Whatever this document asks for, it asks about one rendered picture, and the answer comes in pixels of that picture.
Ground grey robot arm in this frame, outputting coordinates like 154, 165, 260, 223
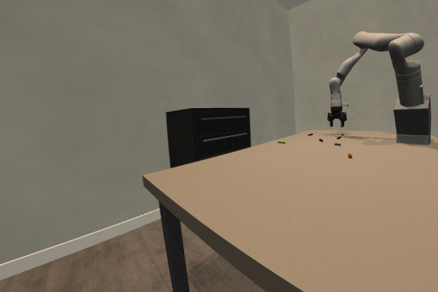
329, 31, 424, 107

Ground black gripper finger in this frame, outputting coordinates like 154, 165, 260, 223
327, 113, 335, 127
335, 112, 347, 127

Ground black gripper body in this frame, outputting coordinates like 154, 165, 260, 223
331, 106, 342, 119

